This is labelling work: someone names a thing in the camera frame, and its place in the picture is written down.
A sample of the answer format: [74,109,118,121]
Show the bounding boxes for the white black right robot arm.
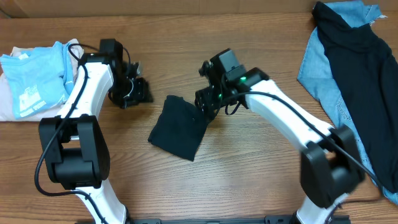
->
[195,49,364,223]

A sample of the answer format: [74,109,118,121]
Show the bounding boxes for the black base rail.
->
[124,214,351,224]

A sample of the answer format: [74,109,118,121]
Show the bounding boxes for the blue denim jeans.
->
[297,1,397,203]

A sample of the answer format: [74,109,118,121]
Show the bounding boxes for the black t-shirt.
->
[148,95,208,161]

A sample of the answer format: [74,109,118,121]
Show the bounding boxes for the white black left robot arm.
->
[34,39,153,223]

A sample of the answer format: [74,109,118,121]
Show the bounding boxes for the pink folded garment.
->
[1,39,84,121]

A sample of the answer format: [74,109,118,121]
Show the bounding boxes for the light blue folded t-shirt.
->
[1,41,76,120]

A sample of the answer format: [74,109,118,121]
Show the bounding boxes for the black long garment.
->
[312,2,397,193]

